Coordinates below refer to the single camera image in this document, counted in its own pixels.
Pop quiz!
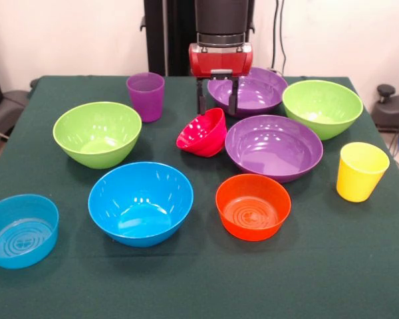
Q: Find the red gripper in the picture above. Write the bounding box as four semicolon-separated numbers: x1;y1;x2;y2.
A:
188;42;254;116

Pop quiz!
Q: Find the small pink plastic bowl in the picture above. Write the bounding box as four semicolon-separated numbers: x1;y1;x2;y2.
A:
176;107;228;158

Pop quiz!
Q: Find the purple plastic bowl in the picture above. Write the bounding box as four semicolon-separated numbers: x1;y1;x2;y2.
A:
224;114;325;184
207;66;289;119

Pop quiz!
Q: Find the green plastic bowl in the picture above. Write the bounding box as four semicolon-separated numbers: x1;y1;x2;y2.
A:
52;101;143;170
281;79;364;142

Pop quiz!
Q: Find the purple plastic cup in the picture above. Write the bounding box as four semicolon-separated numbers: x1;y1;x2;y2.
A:
126;72;166;124

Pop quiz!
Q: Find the orange ribbed plastic bowl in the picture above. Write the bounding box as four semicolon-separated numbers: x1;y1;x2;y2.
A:
215;173;293;243

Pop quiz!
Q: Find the deep blue plastic bowl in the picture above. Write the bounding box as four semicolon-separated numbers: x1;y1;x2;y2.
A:
87;161;195;249

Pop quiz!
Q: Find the yellow plastic cup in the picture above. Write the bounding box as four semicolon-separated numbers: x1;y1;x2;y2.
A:
335;142;391;203

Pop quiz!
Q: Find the black stand foot with knob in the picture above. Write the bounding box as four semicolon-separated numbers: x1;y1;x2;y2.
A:
371;84;399;134

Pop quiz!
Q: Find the dark green tablecloth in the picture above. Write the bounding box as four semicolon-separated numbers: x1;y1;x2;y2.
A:
0;74;399;319

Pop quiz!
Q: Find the grey stand foot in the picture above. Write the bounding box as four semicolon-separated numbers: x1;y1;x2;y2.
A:
0;90;29;140

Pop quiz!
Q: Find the shallow ribbed blue bowl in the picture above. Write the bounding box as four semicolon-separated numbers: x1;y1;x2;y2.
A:
0;193;61;270

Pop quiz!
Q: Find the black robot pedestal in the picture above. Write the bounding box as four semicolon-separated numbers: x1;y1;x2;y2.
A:
140;0;255;77

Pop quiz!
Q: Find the black wall cable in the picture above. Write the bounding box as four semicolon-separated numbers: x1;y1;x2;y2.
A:
271;0;289;72

